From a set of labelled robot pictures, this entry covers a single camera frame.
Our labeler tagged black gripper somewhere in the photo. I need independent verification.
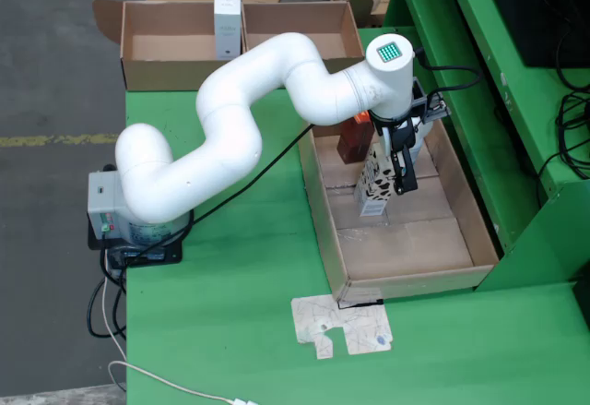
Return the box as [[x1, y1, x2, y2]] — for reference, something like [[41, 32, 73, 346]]
[[371, 110, 419, 196]]

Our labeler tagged cow print hand cream box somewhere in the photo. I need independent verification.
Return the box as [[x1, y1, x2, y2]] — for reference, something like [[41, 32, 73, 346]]
[[353, 144, 398, 219]]

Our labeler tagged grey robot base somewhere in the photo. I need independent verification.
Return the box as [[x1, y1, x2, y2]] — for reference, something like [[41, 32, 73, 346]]
[[87, 164, 195, 266]]

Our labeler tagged dark red carton box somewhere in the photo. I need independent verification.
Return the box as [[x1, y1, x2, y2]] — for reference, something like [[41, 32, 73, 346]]
[[336, 112, 375, 165]]

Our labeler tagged shallow cardboard tray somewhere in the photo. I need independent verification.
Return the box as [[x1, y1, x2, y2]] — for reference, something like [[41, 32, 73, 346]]
[[297, 112, 501, 304]]

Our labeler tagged tall white product box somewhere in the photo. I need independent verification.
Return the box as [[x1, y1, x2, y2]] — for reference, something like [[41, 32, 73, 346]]
[[213, 0, 244, 61]]

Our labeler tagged divided cardboard box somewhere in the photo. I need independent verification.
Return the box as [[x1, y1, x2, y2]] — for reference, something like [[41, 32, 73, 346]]
[[91, 0, 374, 92]]

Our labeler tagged white bottle translucent cap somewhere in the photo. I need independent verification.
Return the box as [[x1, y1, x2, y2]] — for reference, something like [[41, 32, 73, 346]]
[[409, 116, 434, 166]]

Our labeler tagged green metal shelf rack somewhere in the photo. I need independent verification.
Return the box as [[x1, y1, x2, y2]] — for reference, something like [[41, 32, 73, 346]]
[[382, 0, 590, 293]]

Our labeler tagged black monitor with stand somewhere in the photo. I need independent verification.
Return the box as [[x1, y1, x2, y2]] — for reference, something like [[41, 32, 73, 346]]
[[477, 0, 590, 69]]

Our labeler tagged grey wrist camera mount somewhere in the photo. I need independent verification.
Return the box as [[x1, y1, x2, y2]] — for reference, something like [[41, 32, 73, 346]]
[[411, 77, 451, 125]]

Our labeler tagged black camera cable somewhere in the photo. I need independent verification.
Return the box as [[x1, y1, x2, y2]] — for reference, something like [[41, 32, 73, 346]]
[[412, 46, 484, 95]]

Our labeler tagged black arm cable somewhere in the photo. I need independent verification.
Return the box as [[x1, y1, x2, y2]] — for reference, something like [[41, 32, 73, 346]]
[[103, 121, 314, 268]]

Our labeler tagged thin black cable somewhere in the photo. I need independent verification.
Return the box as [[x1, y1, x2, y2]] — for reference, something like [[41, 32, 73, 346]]
[[537, 144, 590, 206]]

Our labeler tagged black looped cable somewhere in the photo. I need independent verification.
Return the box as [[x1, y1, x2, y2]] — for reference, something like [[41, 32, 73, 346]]
[[555, 90, 590, 180]]

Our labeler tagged white cable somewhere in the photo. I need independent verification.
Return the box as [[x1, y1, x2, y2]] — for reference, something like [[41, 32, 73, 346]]
[[101, 256, 259, 405]]

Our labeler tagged black base power cable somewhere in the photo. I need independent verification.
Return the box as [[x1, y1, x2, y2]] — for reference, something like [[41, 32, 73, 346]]
[[87, 275, 128, 339]]

